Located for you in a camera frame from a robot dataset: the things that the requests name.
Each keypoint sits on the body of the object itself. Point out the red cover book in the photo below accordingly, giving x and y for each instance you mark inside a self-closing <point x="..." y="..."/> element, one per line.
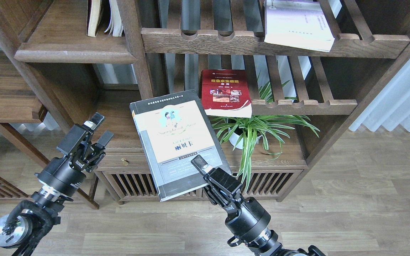
<point x="225" y="93"/>

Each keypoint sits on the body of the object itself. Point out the white plant pot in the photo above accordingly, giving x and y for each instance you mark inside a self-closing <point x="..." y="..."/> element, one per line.
<point x="235" y="136"/>

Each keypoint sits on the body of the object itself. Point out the green spider plant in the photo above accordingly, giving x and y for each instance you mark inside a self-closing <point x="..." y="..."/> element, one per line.
<point x="275" y="125"/>

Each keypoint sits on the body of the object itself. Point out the white curtain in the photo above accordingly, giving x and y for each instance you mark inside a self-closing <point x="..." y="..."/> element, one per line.
<point x="391" y="107"/>

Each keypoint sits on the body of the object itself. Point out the white open standing book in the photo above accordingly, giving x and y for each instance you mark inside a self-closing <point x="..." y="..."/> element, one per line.
<point x="115" y="26"/>

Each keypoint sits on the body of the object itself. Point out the tan standing book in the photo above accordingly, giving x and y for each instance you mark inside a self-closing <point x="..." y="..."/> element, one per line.
<point x="93" y="17"/>

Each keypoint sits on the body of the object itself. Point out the brass drawer knob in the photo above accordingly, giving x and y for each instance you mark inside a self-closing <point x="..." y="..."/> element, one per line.
<point x="124" y="162"/>

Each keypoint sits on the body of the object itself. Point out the white paperback book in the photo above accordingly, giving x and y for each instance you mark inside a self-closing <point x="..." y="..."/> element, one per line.
<point x="297" y="23"/>

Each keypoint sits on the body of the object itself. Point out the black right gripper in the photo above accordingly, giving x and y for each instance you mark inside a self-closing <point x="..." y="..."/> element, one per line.
<point x="246" y="218"/>

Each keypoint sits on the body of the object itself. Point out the wooden side table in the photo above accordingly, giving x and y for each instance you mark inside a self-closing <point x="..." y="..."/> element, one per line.
<point x="21" y="113"/>

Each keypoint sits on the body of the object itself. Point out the dark wooden bookshelf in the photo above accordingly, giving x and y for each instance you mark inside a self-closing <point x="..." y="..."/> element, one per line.
<point x="72" y="73"/>

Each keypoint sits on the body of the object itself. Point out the grey green cover book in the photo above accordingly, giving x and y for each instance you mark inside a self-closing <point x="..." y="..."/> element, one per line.
<point x="173" y="129"/>

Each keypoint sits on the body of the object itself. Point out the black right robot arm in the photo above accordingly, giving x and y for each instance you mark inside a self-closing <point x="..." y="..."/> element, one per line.
<point x="275" y="248"/>

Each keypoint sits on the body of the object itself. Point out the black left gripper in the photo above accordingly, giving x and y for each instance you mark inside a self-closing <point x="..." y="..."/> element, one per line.
<point x="62" y="177"/>

